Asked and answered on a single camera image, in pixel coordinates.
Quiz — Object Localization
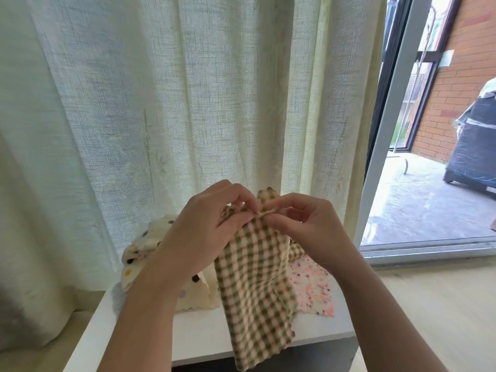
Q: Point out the person's right hand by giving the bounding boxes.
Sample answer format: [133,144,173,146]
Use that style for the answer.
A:
[259,192,361,276]

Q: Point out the person's left hand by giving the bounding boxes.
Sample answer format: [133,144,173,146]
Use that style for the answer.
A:
[151,179,260,287]

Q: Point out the cream polka dot cloths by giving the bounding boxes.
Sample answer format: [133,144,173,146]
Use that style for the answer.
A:
[120,214,222,313]

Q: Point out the pink floral cloths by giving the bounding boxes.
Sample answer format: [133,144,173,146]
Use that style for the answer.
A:
[288,253,336,318]

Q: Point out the brown checked cloth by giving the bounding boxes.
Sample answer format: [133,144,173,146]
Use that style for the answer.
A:
[213,187,305,372]

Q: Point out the person's right forearm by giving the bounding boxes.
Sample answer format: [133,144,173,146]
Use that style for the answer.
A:
[333,252,451,372]

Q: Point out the white table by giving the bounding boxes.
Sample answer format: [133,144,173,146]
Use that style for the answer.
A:
[64,283,358,372]

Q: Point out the white linen curtain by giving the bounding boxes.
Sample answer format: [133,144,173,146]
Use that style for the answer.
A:
[0,0,389,349]

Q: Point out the dark blue tarpaulin cover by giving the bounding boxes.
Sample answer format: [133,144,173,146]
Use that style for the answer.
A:
[443,77,496,194]

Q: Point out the white sliding door frame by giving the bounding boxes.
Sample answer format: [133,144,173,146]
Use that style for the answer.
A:
[352,0,496,264]

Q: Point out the dark balcony window frame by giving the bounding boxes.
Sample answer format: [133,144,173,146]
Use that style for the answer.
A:
[387,0,466,152]

